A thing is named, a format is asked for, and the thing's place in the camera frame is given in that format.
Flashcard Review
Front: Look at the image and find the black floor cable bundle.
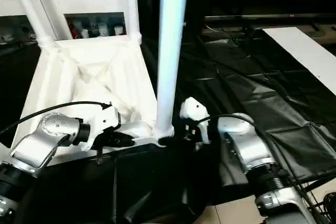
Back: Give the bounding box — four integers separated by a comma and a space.
314, 191, 336, 224

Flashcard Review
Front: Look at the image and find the white flat side panel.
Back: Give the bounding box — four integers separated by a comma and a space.
262, 27, 336, 94

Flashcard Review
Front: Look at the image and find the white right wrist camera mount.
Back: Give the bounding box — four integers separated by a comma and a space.
179, 97, 211, 145

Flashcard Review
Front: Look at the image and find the white plastic table top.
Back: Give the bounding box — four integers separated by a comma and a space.
10, 35, 174, 163

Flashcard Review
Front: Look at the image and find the white plastic table leg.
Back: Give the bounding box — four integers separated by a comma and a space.
8, 0, 54, 48
153, 0, 190, 138
123, 0, 143, 45

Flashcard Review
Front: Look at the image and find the black slanted stand bar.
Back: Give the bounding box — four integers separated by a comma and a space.
293, 176, 336, 199

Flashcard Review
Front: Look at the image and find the black work surface mat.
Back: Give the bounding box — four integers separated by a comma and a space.
0, 25, 336, 224

